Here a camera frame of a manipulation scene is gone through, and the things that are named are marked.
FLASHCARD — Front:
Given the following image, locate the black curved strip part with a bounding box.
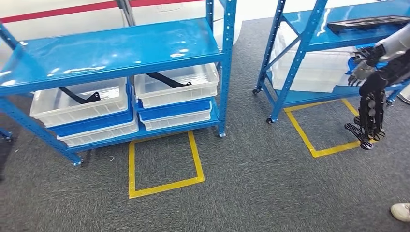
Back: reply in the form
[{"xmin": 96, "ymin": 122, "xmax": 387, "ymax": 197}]
[
  {"xmin": 59, "ymin": 87, "xmax": 102, "ymax": 105},
  {"xmin": 146, "ymin": 72, "xmax": 193, "ymax": 88}
]

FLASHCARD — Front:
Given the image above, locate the black plastic panel part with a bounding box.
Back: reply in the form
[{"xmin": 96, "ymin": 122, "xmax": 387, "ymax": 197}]
[{"xmin": 326, "ymin": 15, "xmax": 410, "ymax": 34}]

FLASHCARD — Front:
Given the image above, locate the white translucent plastic bin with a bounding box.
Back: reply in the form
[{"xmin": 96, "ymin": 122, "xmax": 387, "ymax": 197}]
[
  {"xmin": 270, "ymin": 22, "xmax": 359, "ymax": 94},
  {"xmin": 29, "ymin": 76, "xmax": 129, "ymax": 128},
  {"xmin": 139, "ymin": 109, "xmax": 212, "ymax": 131},
  {"xmin": 133, "ymin": 63, "xmax": 220, "ymax": 109},
  {"xmin": 57, "ymin": 118, "xmax": 139, "ymax": 148}
]

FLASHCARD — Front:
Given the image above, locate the yellow floor tape square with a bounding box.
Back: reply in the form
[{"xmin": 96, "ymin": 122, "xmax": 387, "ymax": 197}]
[
  {"xmin": 128, "ymin": 130, "xmax": 205, "ymax": 200},
  {"xmin": 283, "ymin": 98, "xmax": 379, "ymax": 159}
]

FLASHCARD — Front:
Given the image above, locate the black humanoid robot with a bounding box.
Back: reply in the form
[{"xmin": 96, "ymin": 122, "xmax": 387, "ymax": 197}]
[{"xmin": 344, "ymin": 23, "xmax": 410, "ymax": 150}]

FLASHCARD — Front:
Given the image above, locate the red barrier tape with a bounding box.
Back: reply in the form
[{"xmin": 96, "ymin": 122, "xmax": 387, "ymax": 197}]
[{"xmin": 0, "ymin": 0, "xmax": 205, "ymax": 24}]

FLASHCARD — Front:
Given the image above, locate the person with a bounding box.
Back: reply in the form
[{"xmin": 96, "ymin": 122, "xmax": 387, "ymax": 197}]
[{"xmin": 390, "ymin": 203, "xmax": 410, "ymax": 223}]

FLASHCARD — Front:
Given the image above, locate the silver stanchion post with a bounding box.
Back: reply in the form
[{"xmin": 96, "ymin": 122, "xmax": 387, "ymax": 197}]
[
  {"xmin": 397, "ymin": 84, "xmax": 410, "ymax": 105},
  {"xmin": 116, "ymin": 0, "xmax": 137, "ymax": 27}
]

